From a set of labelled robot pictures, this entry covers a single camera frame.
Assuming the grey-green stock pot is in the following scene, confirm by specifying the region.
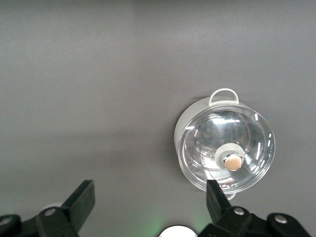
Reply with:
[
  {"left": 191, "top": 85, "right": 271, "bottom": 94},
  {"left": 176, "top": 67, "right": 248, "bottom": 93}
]
[{"left": 173, "top": 88, "right": 276, "bottom": 201}]

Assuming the glass lid with metal knob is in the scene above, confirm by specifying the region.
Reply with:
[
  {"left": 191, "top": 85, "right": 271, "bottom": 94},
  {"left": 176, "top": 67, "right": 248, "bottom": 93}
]
[{"left": 177, "top": 104, "right": 276, "bottom": 193}]

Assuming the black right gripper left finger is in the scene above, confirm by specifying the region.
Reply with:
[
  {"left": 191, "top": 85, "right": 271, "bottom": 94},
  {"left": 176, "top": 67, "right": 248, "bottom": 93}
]
[{"left": 0, "top": 179, "right": 96, "bottom": 237}]

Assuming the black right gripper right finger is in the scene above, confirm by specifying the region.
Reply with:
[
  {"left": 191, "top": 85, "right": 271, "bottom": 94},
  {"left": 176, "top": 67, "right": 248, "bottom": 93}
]
[{"left": 197, "top": 180, "right": 312, "bottom": 237}]

